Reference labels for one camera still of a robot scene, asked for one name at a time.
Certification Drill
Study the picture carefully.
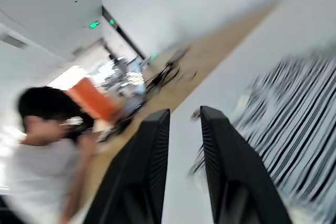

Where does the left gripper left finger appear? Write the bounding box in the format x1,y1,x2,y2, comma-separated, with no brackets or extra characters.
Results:
83,108,171,224

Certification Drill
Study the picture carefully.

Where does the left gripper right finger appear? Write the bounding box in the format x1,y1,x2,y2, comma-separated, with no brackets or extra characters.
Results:
199,105,293,224

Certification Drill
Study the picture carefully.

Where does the black white striped T-shirt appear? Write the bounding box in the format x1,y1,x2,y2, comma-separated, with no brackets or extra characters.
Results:
188,55,336,224

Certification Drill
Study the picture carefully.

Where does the person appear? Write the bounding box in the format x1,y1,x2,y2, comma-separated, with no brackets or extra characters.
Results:
0,86,102,224

